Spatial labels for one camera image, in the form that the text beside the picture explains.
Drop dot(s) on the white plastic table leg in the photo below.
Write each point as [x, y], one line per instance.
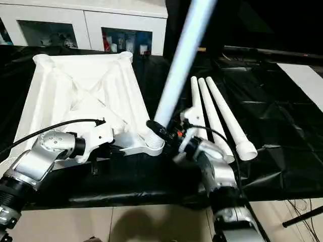
[196, 95]
[209, 108]
[227, 113]
[181, 63]

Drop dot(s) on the white plastic table top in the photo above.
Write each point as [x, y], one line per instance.
[63, 95]

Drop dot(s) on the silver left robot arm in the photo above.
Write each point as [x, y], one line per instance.
[30, 161]

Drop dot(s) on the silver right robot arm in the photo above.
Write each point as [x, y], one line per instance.
[222, 171]

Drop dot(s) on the black glossy mat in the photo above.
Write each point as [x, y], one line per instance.
[277, 126]

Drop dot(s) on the white glass-door cabinet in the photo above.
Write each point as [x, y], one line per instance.
[83, 20]

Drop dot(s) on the flat white board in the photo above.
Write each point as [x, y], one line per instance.
[306, 80]

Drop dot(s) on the black metal stand bar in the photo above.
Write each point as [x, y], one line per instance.
[302, 216]

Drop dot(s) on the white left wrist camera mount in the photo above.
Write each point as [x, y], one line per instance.
[97, 141]

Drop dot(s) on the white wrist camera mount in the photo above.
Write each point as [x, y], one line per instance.
[192, 113]
[97, 141]

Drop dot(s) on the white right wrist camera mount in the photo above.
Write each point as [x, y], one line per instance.
[192, 113]

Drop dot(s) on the long black metal rail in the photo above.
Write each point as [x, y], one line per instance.
[272, 51]

